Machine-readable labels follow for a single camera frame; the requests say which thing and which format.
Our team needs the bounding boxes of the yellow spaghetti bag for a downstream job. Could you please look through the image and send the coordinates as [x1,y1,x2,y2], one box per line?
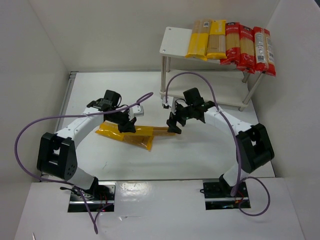
[185,18,212,61]
[95,122,154,151]
[134,126,176,137]

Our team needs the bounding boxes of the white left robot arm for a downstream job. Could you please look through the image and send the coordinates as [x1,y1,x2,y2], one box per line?
[36,90,144,200]

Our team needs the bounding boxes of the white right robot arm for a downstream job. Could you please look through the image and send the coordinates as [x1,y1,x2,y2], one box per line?
[162,87,275,197]

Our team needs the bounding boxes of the white two-tier shelf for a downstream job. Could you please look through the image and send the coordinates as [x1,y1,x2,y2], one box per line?
[159,26,266,111]

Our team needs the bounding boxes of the yellow spaghetti bag on shelf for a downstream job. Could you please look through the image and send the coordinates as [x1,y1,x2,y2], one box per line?
[185,18,212,61]

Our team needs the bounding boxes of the yellow spaghetti box on shelf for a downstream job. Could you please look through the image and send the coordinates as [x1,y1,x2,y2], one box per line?
[206,20,227,60]

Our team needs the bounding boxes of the red spaghetti bag middle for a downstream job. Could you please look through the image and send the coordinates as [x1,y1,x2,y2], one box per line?
[237,24,255,74]

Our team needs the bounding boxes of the red spaghetti bag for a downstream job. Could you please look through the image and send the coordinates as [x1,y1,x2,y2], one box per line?
[220,22,241,65]
[253,26,276,77]
[237,24,255,74]

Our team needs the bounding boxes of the red spaghetti bag left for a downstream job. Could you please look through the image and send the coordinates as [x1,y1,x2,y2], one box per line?
[220,22,241,65]

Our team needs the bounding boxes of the red spaghetti bag right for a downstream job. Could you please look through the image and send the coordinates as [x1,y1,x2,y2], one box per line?
[253,26,276,77]

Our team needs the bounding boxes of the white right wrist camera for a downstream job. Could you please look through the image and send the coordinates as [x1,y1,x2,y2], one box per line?
[162,96,176,113]

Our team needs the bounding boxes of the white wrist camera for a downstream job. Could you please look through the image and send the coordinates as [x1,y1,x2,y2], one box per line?
[128,105,144,120]
[162,96,176,113]

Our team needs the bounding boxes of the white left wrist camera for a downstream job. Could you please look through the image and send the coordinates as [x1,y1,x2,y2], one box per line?
[128,105,144,120]

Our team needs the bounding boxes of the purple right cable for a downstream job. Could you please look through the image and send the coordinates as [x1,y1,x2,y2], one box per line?
[165,71,271,217]

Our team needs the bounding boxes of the purple cable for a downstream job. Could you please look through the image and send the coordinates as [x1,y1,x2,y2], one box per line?
[165,71,271,217]
[14,91,154,235]

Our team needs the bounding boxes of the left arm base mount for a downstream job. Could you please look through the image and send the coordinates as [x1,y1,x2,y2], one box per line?
[67,181,116,213]

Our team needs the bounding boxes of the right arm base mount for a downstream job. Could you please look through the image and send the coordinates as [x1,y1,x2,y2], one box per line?
[199,179,251,210]

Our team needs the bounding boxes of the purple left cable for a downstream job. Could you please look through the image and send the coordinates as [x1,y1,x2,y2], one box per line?
[14,91,154,235]

